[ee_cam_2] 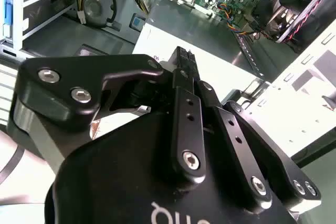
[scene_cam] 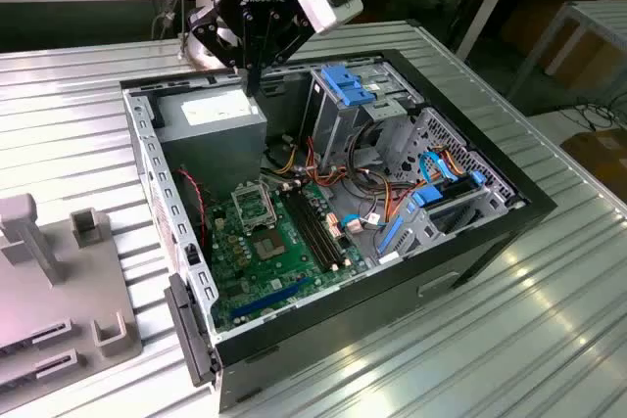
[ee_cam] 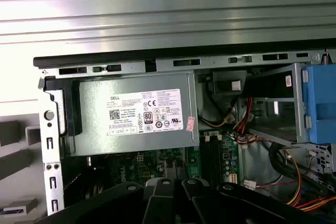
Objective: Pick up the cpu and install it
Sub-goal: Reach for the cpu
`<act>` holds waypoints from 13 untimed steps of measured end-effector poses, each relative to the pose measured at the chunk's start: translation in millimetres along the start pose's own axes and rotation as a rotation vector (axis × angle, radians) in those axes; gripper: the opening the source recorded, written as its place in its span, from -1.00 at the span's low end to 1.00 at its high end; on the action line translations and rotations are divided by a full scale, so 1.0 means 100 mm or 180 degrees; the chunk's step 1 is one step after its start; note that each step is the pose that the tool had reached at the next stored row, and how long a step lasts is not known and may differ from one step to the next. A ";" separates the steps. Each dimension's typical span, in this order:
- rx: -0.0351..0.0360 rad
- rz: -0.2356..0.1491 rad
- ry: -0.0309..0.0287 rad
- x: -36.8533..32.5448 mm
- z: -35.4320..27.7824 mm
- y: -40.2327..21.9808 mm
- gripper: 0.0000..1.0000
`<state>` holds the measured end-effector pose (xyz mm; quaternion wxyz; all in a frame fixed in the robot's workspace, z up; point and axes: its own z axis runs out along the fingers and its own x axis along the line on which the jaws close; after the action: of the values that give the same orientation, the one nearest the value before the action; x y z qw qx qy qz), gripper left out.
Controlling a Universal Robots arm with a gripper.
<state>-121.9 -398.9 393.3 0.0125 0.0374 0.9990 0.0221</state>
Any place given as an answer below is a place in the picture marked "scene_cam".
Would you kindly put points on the grey optical drive cage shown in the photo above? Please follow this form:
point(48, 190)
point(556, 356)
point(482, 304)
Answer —
point(333, 129)

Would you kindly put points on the CPU socket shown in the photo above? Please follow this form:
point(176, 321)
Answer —
point(268, 244)

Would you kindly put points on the blue disk carrier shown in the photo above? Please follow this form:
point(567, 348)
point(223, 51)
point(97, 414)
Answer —
point(425, 197)

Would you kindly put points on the black open PC case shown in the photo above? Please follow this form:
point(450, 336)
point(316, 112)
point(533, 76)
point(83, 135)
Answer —
point(343, 335)

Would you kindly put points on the black plastic case latch strip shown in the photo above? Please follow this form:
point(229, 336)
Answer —
point(188, 330)

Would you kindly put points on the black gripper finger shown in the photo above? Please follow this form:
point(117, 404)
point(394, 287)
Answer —
point(215, 38)
point(294, 38)

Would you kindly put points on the blue expansion slot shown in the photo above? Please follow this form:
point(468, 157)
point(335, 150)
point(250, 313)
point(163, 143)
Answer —
point(269, 298)

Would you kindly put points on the metal locking lever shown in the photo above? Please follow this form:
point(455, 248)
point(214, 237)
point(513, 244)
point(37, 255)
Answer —
point(268, 199)

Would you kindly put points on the grey metal frame table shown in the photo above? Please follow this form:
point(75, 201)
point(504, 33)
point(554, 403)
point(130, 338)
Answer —
point(602, 14)

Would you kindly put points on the blue carrier rail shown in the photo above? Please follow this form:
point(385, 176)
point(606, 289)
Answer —
point(389, 237)

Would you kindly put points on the grey power supply unit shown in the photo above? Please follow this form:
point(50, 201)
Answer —
point(196, 144)

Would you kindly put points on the brown cardboard box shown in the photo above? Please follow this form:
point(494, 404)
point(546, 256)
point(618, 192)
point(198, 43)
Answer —
point(583, 58)
point(602, 153)

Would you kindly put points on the grey parts rack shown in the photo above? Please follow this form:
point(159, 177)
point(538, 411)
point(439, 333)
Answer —
point(73, 291)

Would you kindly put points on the perforated grey disk bay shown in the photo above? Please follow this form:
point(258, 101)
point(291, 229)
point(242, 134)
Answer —
point(495, 195)

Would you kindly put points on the blue drive bay latch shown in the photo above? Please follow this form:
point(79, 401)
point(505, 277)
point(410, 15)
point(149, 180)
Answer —
point(343, 85)

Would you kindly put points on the black RAM slot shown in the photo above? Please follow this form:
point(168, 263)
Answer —
point(307, 229)
point(320, 229)

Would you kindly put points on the green motherboard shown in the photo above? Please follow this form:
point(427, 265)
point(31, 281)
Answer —
point(259, 275)

